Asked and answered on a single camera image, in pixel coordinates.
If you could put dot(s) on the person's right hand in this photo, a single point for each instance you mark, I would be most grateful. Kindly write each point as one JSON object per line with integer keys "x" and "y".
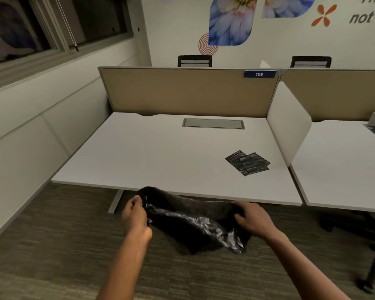
{"x": 256, "y": 221}

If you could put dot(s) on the person's left hand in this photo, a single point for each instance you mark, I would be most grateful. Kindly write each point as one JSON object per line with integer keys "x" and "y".
{"x": 134, "y": 220}

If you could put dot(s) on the person's left thumb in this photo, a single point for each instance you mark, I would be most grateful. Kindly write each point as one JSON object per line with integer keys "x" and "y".
{"x": 136, "y": 202}

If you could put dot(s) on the person's right thumb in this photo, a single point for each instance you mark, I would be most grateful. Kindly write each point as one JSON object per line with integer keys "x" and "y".
{"x": 241, "y": 221}

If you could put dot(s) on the black plastic garbage bag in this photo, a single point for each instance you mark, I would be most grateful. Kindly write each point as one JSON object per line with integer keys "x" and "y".
{"x": 190, "y": 220}

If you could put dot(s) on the person's left forearm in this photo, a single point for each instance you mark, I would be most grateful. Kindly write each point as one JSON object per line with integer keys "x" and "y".
{"x": 125, "y": 268}

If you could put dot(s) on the person's right forearm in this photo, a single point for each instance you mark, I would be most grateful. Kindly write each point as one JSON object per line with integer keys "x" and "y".
{"x": 303, "y": 265}

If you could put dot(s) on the white desk leg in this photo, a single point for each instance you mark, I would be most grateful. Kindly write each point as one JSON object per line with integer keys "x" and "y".
{"x": 116, "y": 201}

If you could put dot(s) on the folded black garbage bag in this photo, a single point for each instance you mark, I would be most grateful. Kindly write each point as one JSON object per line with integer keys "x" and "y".
{"x": 234, "y": 159}
{"x": 255, "y": 163}

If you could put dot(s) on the white rounded side divider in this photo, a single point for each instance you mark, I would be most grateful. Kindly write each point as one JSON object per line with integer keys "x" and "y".
{"x": 289, "y": 124}

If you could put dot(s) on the beige desk partition panel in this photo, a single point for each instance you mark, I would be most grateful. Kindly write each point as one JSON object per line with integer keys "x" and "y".
{"x": 337, "y": 95}
{"x": 187, "y": 92}

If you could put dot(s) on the blue number label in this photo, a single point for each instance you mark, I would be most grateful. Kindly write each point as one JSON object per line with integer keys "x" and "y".
{"x": 259, "y": 74}

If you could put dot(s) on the black mesh office chair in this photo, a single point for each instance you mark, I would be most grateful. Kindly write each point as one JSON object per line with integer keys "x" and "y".
{"x": 194, "y": 60}
{"x": 311, "y": 61}

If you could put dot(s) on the blue flower wall decal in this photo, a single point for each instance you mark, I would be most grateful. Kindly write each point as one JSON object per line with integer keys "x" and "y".
{"x": 232, "y": 21}
{"x": 284, "y": 6}

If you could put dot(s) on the window with grey frame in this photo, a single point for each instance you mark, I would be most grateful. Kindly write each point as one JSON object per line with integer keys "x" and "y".
{"x": 22, "y": 28}

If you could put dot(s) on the orange petal wall decal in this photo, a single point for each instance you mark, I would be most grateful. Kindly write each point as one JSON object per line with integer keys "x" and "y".
{"x": 324, "y": 15}

